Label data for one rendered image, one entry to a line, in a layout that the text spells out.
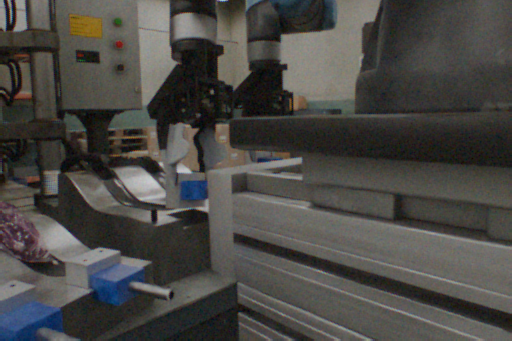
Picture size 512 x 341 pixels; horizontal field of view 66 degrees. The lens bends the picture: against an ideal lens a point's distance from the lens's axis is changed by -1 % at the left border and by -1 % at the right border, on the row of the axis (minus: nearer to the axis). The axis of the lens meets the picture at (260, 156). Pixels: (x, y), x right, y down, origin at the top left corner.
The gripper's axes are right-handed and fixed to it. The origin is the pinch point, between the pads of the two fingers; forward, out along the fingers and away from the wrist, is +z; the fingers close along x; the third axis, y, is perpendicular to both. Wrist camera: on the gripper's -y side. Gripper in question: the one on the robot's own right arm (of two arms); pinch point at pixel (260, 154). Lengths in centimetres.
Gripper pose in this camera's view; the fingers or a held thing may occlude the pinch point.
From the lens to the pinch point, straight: 91.2
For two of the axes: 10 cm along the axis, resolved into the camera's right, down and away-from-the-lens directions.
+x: 6.9, -1.0, 7.2
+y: 7.2, 0.5, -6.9
